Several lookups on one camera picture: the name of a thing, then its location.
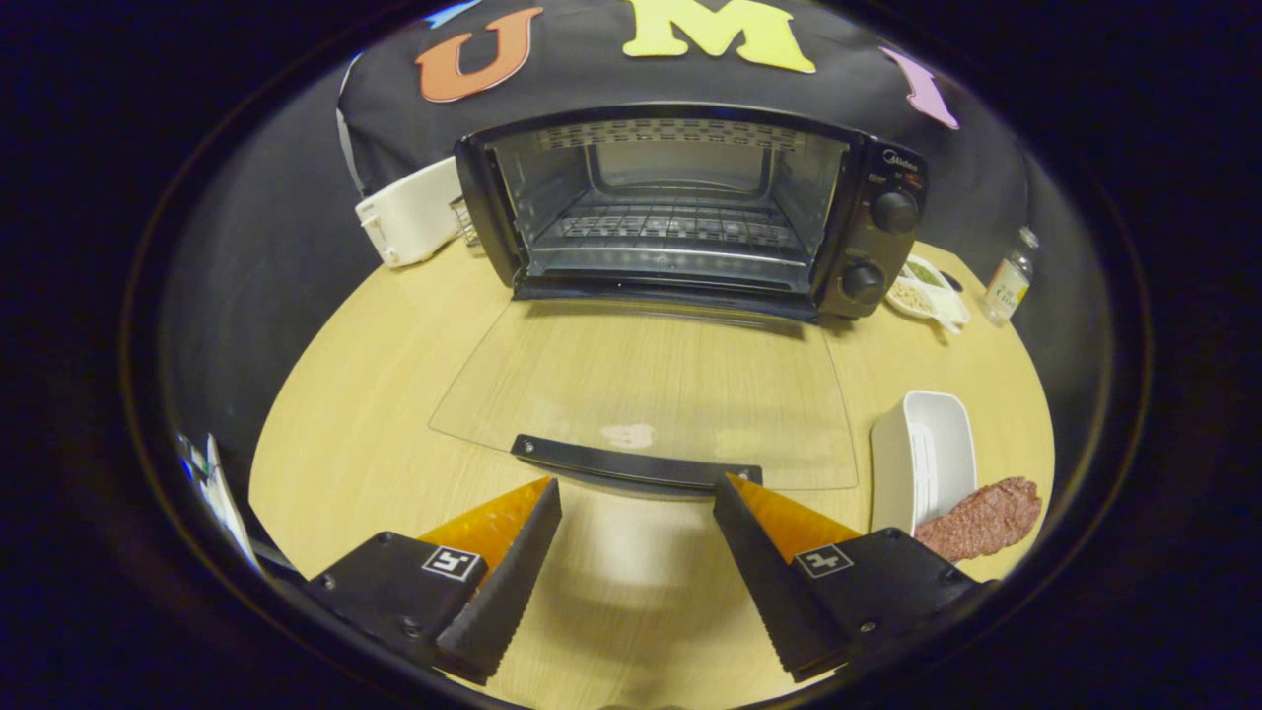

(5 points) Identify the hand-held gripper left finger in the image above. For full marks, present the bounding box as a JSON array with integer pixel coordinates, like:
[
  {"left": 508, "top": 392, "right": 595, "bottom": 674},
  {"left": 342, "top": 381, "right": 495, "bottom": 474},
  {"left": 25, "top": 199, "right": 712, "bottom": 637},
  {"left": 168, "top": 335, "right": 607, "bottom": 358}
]
[{"left": 301, "top": 477, "right": 563, "bottom": 686}]

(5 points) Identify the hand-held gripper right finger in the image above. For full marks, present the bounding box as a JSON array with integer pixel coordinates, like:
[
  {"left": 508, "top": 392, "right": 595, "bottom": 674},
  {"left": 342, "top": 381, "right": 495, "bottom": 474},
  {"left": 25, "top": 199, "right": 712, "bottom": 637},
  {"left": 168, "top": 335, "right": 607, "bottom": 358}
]
[{"left": 713, "top": 473, "right": 987, "bottom": 683}]

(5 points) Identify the brown meat slice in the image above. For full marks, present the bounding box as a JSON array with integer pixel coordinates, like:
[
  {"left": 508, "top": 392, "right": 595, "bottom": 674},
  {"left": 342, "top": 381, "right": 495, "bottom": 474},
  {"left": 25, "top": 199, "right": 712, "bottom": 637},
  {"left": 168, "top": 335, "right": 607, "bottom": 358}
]
[{"left": 914, "top": 477, "right": 1043, "bottom": 564}]

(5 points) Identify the black toaster oven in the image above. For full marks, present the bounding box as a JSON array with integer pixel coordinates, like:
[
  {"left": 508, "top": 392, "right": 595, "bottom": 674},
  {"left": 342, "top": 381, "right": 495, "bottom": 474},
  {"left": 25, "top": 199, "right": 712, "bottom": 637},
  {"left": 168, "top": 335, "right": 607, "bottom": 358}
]
[{"left": 429, "top": 102, "right": 928, "bottom": 494}]

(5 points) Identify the white toaster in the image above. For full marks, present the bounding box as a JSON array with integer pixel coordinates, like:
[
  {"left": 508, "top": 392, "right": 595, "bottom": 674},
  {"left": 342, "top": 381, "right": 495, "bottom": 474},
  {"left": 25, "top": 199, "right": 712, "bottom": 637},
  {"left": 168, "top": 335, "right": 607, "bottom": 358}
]
[{"left": 355, "top": 156, "right": 472, "bottom": 269}]

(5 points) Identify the white rectangular tray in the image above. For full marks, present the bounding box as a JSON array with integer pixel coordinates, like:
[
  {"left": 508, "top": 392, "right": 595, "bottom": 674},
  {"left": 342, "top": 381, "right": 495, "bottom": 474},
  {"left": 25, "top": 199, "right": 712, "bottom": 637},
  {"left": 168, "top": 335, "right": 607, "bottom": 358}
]
[{"left": 870, "top": 390, "right": 978, "bottom": 536}]

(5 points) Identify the divided white spice dish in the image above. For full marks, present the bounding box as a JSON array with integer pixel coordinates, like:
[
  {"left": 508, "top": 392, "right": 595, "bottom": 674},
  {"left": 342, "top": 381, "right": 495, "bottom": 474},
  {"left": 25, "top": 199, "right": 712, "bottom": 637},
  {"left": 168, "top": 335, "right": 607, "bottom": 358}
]
[{"left": 884, "top": 254, "right": 972, "bottom": 334}]

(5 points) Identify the small clear bottle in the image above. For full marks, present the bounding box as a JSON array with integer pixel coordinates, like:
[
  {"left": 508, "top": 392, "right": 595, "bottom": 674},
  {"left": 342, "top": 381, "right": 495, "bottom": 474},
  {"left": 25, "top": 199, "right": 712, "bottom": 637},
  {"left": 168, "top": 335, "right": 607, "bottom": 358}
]
[{"left": 981, "top": 227, "right": 1039, "bottom": 327}]

